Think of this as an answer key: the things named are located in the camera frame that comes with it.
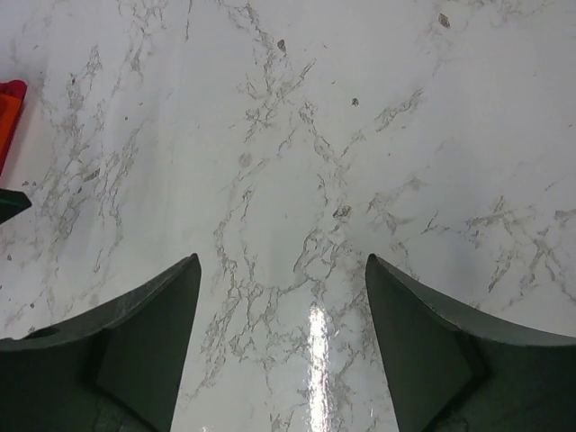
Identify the folded grey-blue t-shirt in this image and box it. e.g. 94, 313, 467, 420
0, 188, 32, 224

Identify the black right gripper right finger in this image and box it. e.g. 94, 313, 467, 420
365, 254, 575, 431

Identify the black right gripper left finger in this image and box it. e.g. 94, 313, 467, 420
1, 254, 199, 431

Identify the orange t-shirt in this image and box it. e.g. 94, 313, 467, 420
0, 94, 23, 169

